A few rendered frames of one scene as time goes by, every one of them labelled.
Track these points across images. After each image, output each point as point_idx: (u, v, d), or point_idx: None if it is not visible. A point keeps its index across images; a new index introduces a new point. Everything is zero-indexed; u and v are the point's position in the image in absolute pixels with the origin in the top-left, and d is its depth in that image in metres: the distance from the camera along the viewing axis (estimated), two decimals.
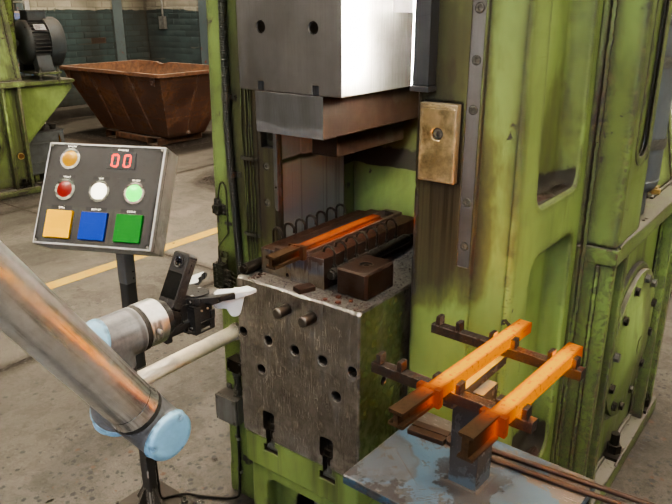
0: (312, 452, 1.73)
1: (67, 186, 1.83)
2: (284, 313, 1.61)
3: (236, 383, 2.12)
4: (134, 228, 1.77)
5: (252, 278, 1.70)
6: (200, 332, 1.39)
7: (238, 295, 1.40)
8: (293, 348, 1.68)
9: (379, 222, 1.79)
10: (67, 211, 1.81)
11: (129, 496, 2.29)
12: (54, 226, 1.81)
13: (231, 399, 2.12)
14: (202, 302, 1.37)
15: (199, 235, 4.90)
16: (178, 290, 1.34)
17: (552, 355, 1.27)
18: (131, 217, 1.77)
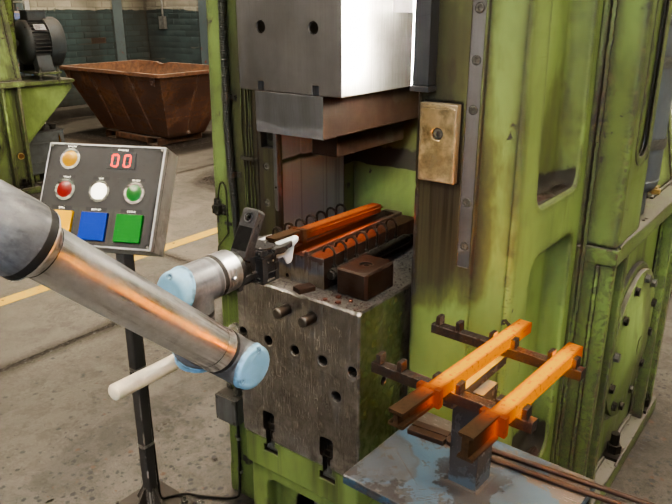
0: (312, 452, 1.73)
1: (67, 186, 1.83)
2: (284, 313, 1.61)
3: None
4: (134, 228, 1.77)
5: None
6: (267, 282, 1.52)
7: (293, 242, 1.57)
8: (293, 348, 1.68)
9: (379, 222, 1.79)
10: (67, 211, 1.81)
11: (129, 496, 2.29)
12: None
13: (231, 399, 2.12)
14: (269, 254, 1.51)
15: (199, 235, 4.90)
16: (249, 242, 1.47)
17: (552, 355, 1.27)
18: (131, 217, 1.77)
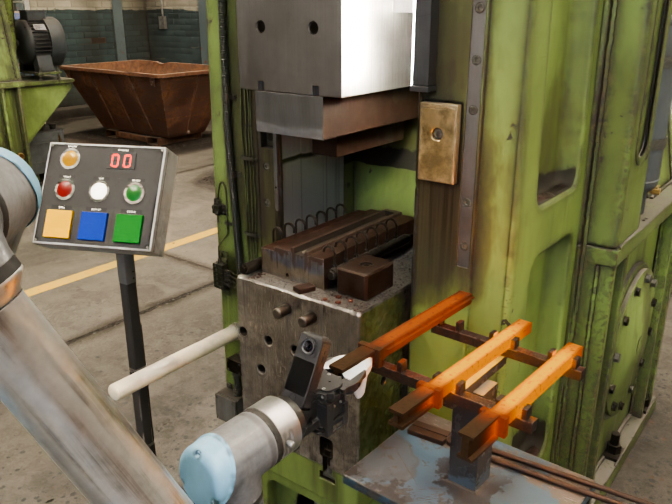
0: (312, 452, 1.73)
1: (67, 186, 1.83)
2: (284, 313, 1.61)
3: (236, 383, 2.12)
4: (134, 228, 1.77)
5: (252, 278, 1.70)
6: (332, 432, 1.09)
7: (367, 371, 1.14)
8: (293, 348, 1.68)
9: (379, 222, 1.79)
10: (67, 211, 1.81)
11: None
12: (54, 226, 1.81)
13: (231, 399, 2.12)
14: (336, 396, 1.08)
15: (199, 235, 4.90)
16: (309, 384, 1.04)
17: (552, 355, 1.27)
18: (131, 217, 1.77)
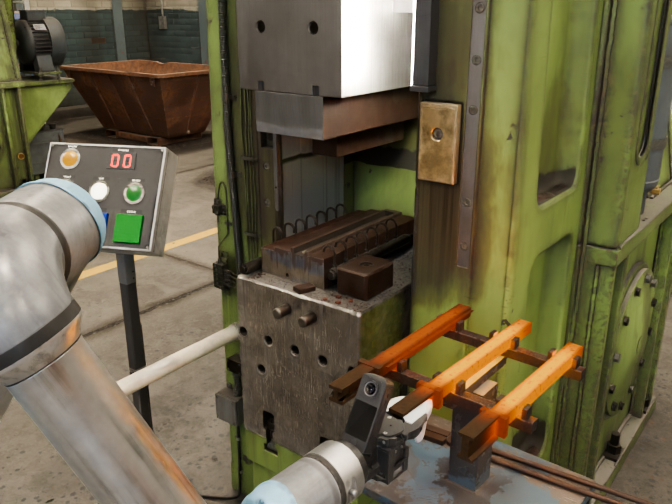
0: None
1: None
2: (284, 313, 1.61)
3: (236, 383, 2.12)
4: (134, 228, 1.77)
5: (252, 278, 1.70)
6: (392, 479, 1.05)
7: (428, 415, 1.09)
8: (293, 348, 1.68)
9: (379, 222, 1.79)
10: None
11: None
12: None
13: (231, 399, 2.12)
14: (398, 441, 1.03)
15: (199, 235, 4.90)
16: (371, 429, 1.00)
17: (552, 355, 1.27)
18: (131, 217, 1.77)
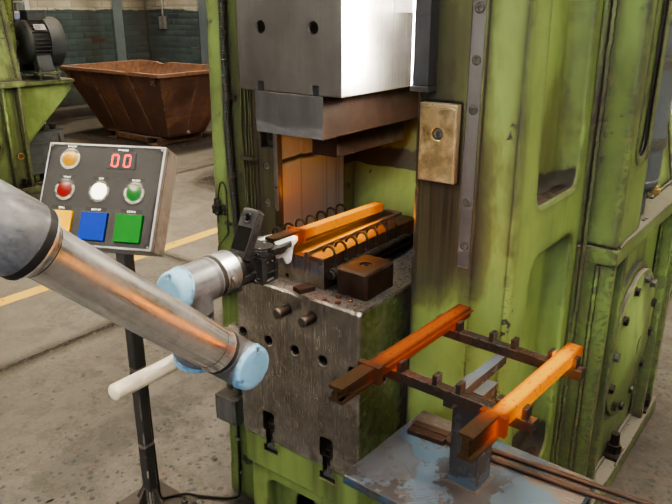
0: (312, 452, 1.73)
1: (67, 186, 1.83)
2: (284, 313, 1.61)
3: None
4: (134, 228, 1.77)
5: None
6: (266, 282, 1.52)
7: (293, 242, 1.57)
8: (293, 348, 1.68)
9: (379, 222, 1.79)
10: (67, 211, 1.81)
11: (129, 496, 2.29)
12: None
13: (231, 399, 2.12)
14: (268, 254, 1.51)
15: (199, 235, 4.90)
16: (248, 243, 1.47)
17: (552, 355, 1.27)
18: (131, 217, 1.77)
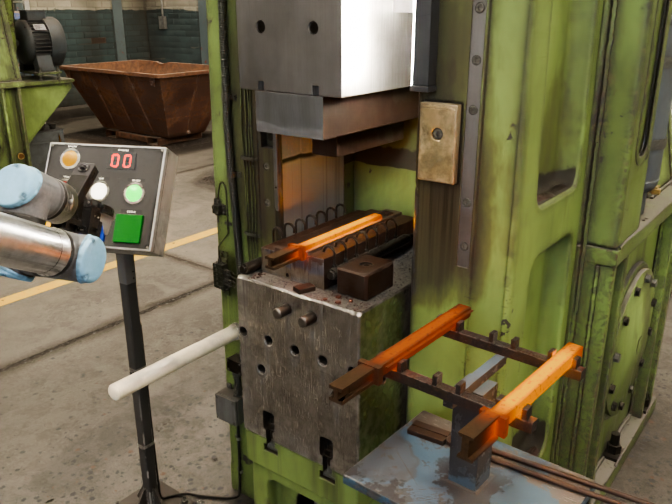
0: (312, 452, 1.73)
1: None
2: (284, 313, 1.61)
3: (236, 383, 2.12)
4: (134, 228, 1.77)
5: (252, 278, 1.70)
6: (90, 233, 1.53)
7: (114, 214, 1.63)
8: (293, 348, 1.68)
9: (379, 222, 1.79)
10: None
11: (129, 496, 2.29)
12: None
13: (231, 399, 2.12)
14: (97, 207, 1.55)
15: (199, 235, 4.90)
16: (82, 186, 1.52)
17: (552, 355, 1.27)
18: (131, 217, 1.77)
